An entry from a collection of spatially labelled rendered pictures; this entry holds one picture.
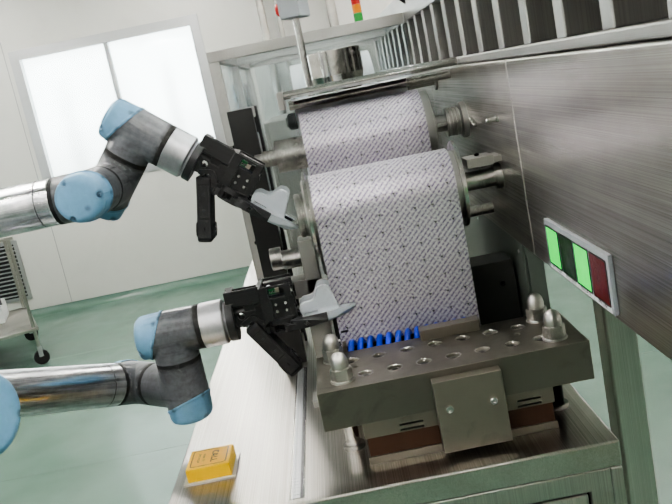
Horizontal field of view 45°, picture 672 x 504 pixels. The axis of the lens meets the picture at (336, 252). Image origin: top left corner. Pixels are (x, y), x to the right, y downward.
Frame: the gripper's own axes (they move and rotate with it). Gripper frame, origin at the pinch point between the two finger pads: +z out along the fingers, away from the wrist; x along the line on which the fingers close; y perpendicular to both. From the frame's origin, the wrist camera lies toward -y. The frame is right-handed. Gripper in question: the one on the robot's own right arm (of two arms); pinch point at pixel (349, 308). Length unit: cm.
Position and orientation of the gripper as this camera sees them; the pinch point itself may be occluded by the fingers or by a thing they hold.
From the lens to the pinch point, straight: 136.4
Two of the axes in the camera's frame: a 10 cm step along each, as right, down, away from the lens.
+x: -0.3, -2.0, 9.8
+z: 9.8, -2.0, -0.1
